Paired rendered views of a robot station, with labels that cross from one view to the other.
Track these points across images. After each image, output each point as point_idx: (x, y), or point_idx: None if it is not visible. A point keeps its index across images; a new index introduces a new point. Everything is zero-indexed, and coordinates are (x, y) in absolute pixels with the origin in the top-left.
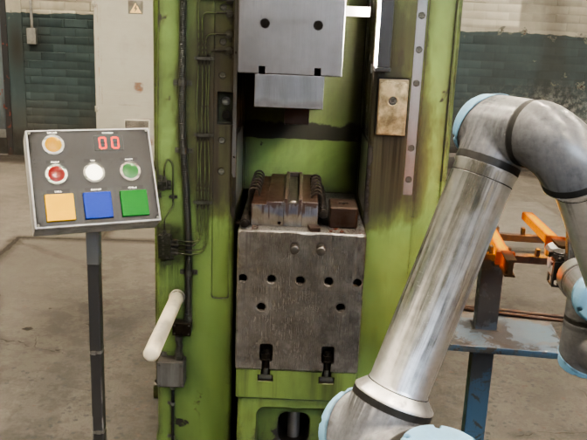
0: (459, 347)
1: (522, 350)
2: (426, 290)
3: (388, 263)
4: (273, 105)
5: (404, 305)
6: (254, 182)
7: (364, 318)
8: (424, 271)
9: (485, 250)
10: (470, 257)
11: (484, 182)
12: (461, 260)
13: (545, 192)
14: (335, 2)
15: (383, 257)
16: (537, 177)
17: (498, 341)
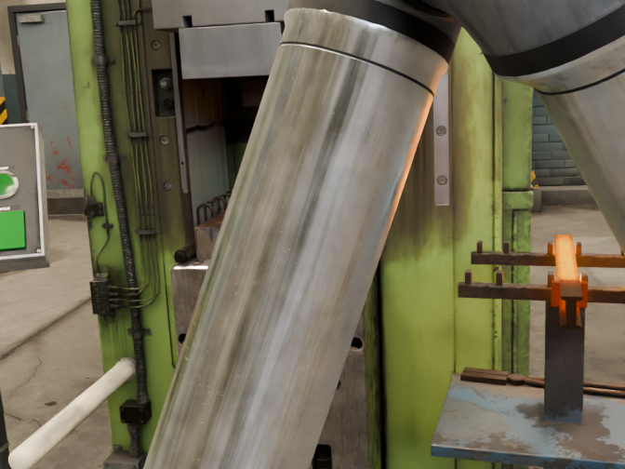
0: (504, 457)
1: (623, 464)
2: (198, 370)
3: (422, 312)
4: (210, 74)
5: (163, 411)
6: (216, 199)
7: (393, 396)
8: (198, 321)
9: (357, 257)
10: (305, 276)
11: (329, 67)
12: (280, 287)
13: (493, 70)
14: None
15: (413, 302)
16: (460, 23)
17: (579, 446)
